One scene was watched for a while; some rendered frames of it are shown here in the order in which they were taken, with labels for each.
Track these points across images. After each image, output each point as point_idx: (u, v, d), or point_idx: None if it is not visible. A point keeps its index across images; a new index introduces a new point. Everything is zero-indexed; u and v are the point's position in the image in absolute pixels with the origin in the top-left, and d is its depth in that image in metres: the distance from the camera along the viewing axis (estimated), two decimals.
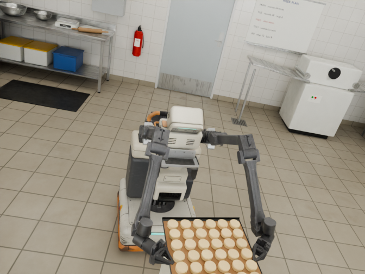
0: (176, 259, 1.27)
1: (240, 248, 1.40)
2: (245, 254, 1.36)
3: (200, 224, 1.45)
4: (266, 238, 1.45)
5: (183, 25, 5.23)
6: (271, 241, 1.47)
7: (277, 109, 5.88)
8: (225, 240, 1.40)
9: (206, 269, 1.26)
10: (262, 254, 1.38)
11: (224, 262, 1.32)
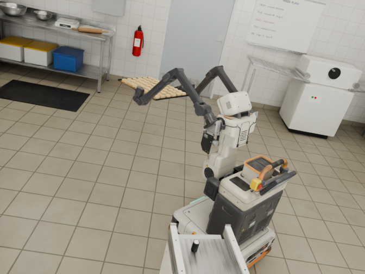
0: (171, 86, 2.97)
1: None
2: (145, 89, 2.76)
3: (172, 93, 2.76)
4: None
5: (183, 25, 5.23)
6: (134, 95, 2.61)
7: (277, 109, 5.88)
8: None
9: None
10: None
11: None
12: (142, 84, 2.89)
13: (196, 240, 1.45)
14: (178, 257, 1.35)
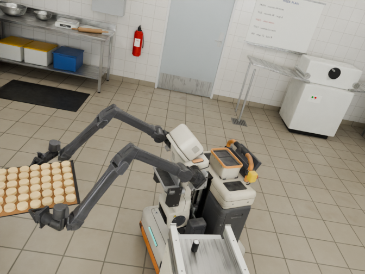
0: (31, 165, 1.81)
1: (42, 200, 1.59)
2: (33, 201, 1.57)
3: (66, 175, 1.76)
4: (50, 216, 1.49)
5: (183, 25, 5.23)
6: (50, 224, 1.47)
7: (277, 109, 5.88)
8: (49, 189, 1.65)
9: (21, 180, 1.70)
10: (33, 213, 1.50)
11: (28, 190, 1.65)
12: (1, 198, 1.56)
13: (196, 240, 1.45)
14: (178, 257, 1.35)
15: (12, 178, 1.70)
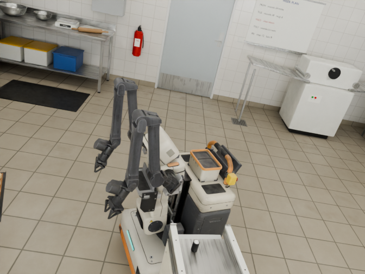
0: None
1: None
2: None
3: None
4: None
5: (183, 25, 5.23)
6: (122, 197, 1.65)
7: (277, 109, 5.88)
8: None
9: None
10: (106, 204, 1.71)
11: None
12: None
13: (196, 240, 1.45)
14: (178, 257, 1.35)
15: None
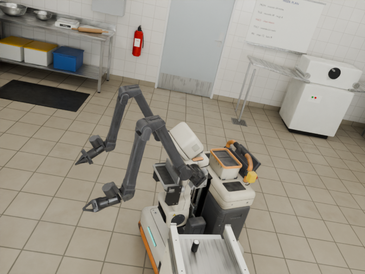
0: None
1: None
2: None
3: None
4: None
5: (183, 25, 5.23)
6: (110, 203, 1.60)
7: (277, 109, 5.88)
8: None
9: None
10: (90, 203, 1.65)
11: None
12: None
13: (196, 240, 1.45)
14: (178, 257, 1.35)
15: None
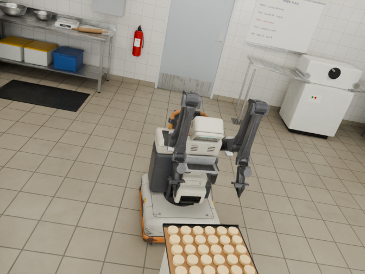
0: None
1: None
2: None
3: None
4: (236, 176, 2.03)
5: (183, 25, 5.23)
6: None
7: (277, 109, 5.88)
8: None
9: None
10: (238, 191, 2.02)
11: None
12: None
13: None
14: None
15: None
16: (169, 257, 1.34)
